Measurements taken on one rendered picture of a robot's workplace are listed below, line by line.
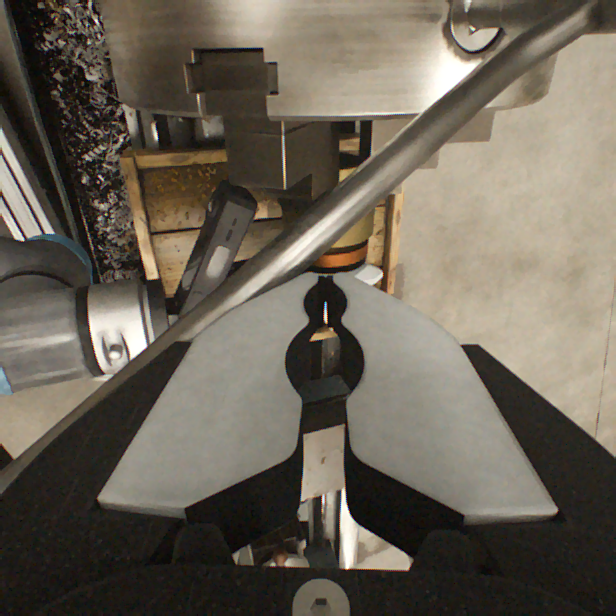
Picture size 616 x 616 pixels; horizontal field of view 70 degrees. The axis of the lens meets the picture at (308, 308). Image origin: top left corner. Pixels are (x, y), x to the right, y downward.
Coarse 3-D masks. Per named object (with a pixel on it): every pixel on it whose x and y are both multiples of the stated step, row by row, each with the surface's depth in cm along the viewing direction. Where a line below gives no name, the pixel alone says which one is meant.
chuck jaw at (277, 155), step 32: (224, 64) 22; (256, 64) 22; (224, 96) 23; (256, 96) 22; (224, 128) 25; (256, 128) 25; (288, 128) 25; (320, 128) 30; (256, 160) 26; (288, 160) 26; (320, 160) 31; (288, 192) 31; (320, 192) 32
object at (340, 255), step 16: (352, 160) 39; (288, 224) 39; (368, 224) 38; (352, 240) 38; (368, 240) 41; (320, 256) 39; (336, 256) 39; (352, 256) 39; (320, 272) 40; (336, 272) 39
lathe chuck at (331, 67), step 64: (128, 0) 23; (192, 0) 21; (256, 0) 20; (320, 0) 19; (384, 0) 19; (448, 0) 20; (128, 64) 25; (192, 64) 23; (320, 64) 21; (384, 64) 21; (448, 64) 21
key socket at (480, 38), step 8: (456, 0) 20; (464, 0) 20; (456, 8) 20; (464, 8) 20; (456, 16) 20; (464, 16) 21; (456, 24) 21; (464, 24) 21; (456, 32) 21; (464, 32) 21; (472, 32) 21; (480, 32) 21; (488, 32) 21; (496, 32) 22; (456, 40) 21; (464, 40) 21; (472, 40) 21; (480, 40) 21; (488, 40) 22; (464, 48) 21; (472, 48) 22; (480, 48) 22
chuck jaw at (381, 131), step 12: (372, 120) 35; (384, 120) 35; (396, 120) 35; (408, 120) 36; (480, 120) 36; (492, 120) 37; (360, 132) 39; (372, 132) 36; (384, 132) 36; (396, 132) 36; (468, 132) 37; (480, 132) 37; (360, 144) 39; (372, 144) 36; (384, 144) 36; (360, 156) 40; (432, 156) 37; (420, 168) 38; (432, 168) 38; (396, 192) 38
